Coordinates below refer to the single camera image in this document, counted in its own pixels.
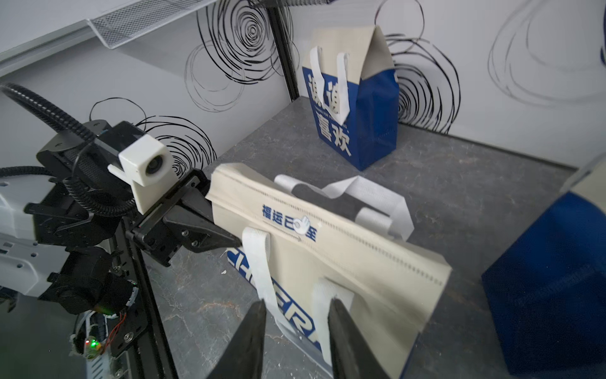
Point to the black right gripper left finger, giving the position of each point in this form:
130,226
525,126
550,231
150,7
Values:
244,355

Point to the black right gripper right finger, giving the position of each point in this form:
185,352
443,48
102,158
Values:
351,356

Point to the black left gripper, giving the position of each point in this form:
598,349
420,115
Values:
174,222

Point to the blue cream takeout bag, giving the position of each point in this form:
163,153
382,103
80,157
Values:
299,256
353,90
546,293

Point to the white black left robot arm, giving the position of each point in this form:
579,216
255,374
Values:
90,179

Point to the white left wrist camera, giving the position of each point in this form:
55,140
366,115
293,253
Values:
147,166

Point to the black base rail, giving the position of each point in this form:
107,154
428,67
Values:
132,344

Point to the white mesh wall shelf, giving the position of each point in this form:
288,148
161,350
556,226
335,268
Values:
127,23

